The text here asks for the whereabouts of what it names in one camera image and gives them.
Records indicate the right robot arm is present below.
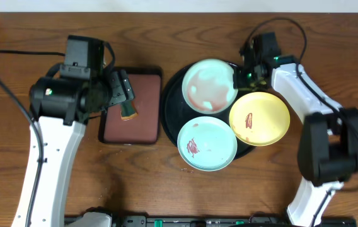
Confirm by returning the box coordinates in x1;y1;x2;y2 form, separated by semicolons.
233;32;358;226

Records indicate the yellow plate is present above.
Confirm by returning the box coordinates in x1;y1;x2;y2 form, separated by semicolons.
229;92;290;146

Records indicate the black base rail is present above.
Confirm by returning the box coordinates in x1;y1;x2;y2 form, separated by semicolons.
64;214;357;227

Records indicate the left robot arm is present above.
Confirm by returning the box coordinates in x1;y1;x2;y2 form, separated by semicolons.
12;69;134;226

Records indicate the light blue plate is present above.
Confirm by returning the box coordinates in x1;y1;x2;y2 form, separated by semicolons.
176;116;238;172
182;59;238;115

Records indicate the round black serving tray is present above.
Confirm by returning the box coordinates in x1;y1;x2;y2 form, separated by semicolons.
159;62;256;160

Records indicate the green and orange sponge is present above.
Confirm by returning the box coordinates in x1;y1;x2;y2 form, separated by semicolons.
120;101;138;120

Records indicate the rectangular black tray brown mat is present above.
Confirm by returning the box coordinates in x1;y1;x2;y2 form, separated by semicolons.
98;67;162;144

